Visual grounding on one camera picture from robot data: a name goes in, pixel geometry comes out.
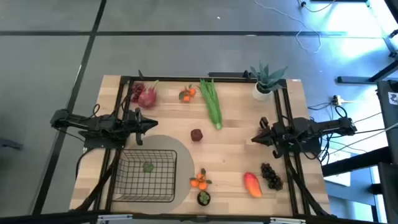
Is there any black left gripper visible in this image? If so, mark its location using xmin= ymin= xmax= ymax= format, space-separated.
xmin=124 ymin=107 xmax=159 ymax=146

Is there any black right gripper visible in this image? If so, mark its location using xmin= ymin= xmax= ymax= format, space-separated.
xmin=251 ymin=116 xmax=295 ymax=159

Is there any pink dragon fruit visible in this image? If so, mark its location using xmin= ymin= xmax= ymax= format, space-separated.
xmin=137 ymin=79 xmax=160 ymax=110

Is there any red yellow mango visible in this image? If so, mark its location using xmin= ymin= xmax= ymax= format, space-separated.
xmin=243 ymin=171 xmax=263 ymax=198

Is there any dark red round fruit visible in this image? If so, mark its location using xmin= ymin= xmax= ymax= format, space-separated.
xmin=190 ymin=128 xmax=204 ymax=142

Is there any green bean bundle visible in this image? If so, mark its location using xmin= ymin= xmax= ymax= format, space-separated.
xmin=198 ymin=78 xmax=223 ymax=131

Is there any three-tangerine cluster with leaves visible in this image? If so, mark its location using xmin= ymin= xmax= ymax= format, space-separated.
xmin=189 ymin=167 xmax=213 ymax=192

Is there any dark purple mangosteen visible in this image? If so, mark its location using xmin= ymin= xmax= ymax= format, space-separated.
xmin=196 ymin=190 xmax=211 ymax=207

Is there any red grape bunch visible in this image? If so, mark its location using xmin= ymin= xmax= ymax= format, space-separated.
xmin=130 ymin=81 xmax=146 ymax=103

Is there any black grape bunch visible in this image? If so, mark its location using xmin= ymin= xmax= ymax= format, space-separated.
xmin=260 ymin=162 xmax=284 ymax=191

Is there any round grey placemat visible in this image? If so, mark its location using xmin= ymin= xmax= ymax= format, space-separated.
xmin=126 ymin=134 xmax=196 ymax=215

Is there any two-tangerine cluster with leaves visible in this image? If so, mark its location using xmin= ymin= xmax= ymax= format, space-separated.
xmin=178 ymin=83 xmax=197 ymax=103

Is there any potted plant in white pot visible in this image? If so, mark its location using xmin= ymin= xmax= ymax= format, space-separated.
xmin=249 ymin=61 xmax=289 ymax=102

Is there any white power strip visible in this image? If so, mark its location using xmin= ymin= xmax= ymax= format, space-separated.
xmin=331 ymin=95 xmax=355 ymax=106

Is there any black diagonal floor beam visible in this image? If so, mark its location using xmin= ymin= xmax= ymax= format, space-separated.
xmin=322 ymin=146 xmax=393 ymax=177

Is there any black floor stand leg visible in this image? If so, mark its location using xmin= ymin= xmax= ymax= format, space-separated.
xmin=336 ymin=58 xmax=398 ymax=85

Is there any dark cabinet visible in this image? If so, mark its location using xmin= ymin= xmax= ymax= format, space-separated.
xmin=375 ymin=79 xmax=398 ymax=224

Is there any black wire basket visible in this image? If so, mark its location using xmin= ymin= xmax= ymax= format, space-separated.
xmin=112 ymin=148 xmax=178 ymax=203

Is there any black aluminium table frame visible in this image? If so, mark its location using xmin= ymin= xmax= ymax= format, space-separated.
xmin=70 ymin=74 xmax=336 ymax=224

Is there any silver bracket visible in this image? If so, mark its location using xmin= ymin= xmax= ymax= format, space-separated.
xmin=96 ymin=213 xmax=133 ymax=224
xmin=269 ymin=217 xmax=307 ymax=224

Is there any white floor cable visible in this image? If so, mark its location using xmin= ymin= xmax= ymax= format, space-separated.
xmin=254 ymin=0 xmax=323 ymax=54

